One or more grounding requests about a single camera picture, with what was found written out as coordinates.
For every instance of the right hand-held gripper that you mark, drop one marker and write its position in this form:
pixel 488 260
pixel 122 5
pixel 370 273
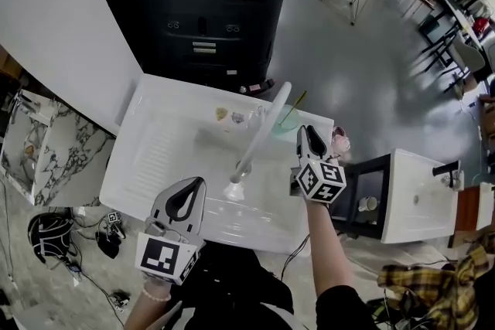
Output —
pixel 317 181

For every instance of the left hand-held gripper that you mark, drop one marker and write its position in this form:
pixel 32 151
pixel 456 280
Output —
pixel 158 257

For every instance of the translucent teal cup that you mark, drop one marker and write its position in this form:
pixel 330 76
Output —
pixel 288 129

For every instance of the person's right forearm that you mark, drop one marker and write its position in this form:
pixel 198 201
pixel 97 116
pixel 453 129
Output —
pixel 325 243

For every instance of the person's left forearm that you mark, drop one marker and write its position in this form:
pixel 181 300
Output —
pixel 147 313

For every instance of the pink soft toy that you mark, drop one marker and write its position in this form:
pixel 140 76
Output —
pixel 342 141

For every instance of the white curved faucet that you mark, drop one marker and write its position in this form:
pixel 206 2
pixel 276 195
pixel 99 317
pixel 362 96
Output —
pixel 267 123

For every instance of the white ceramic sink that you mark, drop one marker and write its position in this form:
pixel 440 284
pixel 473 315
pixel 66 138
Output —
pixel 162 150

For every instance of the spare hand-held gripper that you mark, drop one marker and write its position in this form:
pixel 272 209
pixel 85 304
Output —
pixel 115 226

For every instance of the black pouch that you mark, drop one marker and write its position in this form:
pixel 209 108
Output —
pixel 109 245

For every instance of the grey sticker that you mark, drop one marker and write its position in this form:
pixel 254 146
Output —
pixel 237 118

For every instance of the white mug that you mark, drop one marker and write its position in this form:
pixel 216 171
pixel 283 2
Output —
pixel 367 204

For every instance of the person's black clothing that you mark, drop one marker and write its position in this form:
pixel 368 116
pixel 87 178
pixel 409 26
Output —
pixel 232 282

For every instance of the yellow sticker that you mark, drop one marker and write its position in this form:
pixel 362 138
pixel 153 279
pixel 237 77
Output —
pixel 221 114

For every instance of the small white sink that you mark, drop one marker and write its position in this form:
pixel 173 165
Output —
pixel 410 181

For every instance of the white power strip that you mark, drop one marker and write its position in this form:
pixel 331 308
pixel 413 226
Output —
pixel 120 301

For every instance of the marble patterned sink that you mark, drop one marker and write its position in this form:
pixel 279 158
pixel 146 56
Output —
pixel 69 150

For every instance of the black white-striped backpack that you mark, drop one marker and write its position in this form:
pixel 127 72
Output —
pixel 50 239

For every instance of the black faucet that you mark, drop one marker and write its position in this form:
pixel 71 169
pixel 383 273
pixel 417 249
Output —
pixel 444 170

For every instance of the grey chair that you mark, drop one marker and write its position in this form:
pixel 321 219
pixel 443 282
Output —
pixel 470 58

